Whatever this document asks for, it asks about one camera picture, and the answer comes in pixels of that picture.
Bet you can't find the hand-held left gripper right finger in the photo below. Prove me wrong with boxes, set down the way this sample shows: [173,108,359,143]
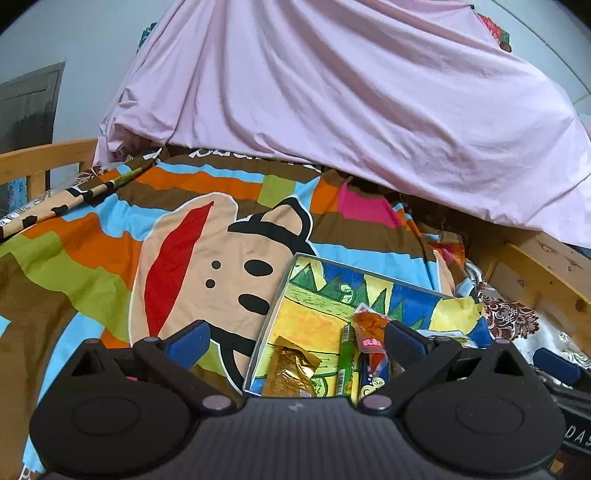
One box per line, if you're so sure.
[358,320,541,415]

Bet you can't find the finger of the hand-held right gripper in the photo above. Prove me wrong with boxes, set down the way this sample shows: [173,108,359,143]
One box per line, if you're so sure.
[533,348,583,385]

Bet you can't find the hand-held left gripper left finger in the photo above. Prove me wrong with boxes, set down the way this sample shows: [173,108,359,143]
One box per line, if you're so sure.
[60,320,236,414]

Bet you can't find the orange snack packet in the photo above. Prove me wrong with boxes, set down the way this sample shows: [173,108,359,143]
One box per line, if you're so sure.
[350,302,392,384]

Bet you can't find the dark blue milk carton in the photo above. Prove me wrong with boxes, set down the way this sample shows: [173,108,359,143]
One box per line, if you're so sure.
[358,353,391,402]

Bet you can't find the green sausage stick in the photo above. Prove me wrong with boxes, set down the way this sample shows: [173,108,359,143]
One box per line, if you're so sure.
[335,324,357,398]

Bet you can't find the metal tray with dinosaur drawing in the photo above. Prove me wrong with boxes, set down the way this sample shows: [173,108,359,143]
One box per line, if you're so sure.
[242,252,492,402]

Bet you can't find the gold foil snack packet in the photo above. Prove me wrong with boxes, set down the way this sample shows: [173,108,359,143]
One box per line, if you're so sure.
[262,336,321,398]

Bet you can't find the white floral quilt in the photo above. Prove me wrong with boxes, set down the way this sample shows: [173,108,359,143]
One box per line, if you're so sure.
[434,231,591,370]

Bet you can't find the printed monkey blanket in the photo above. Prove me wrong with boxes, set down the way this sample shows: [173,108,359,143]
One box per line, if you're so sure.
[0,145,467,480]

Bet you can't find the giraffe pattern cloth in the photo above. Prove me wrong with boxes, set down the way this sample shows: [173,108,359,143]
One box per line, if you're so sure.
[0,159,162,241]

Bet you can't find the light blue tissue pack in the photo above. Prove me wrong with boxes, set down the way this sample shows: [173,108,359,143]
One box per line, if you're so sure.
[6,179,29,210]

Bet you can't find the pink bed sheet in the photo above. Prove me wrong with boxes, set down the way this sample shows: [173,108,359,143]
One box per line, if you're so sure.
[92,0,591,247]

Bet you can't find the grey door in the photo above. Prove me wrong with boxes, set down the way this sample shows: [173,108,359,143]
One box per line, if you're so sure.
[0,62,65,153]

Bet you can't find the green floral cloth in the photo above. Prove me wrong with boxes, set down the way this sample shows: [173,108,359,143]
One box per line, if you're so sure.
[136,21,160,51]

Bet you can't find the red floral cloth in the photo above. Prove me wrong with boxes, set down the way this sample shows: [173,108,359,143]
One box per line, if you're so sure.
[475,11,512,51]

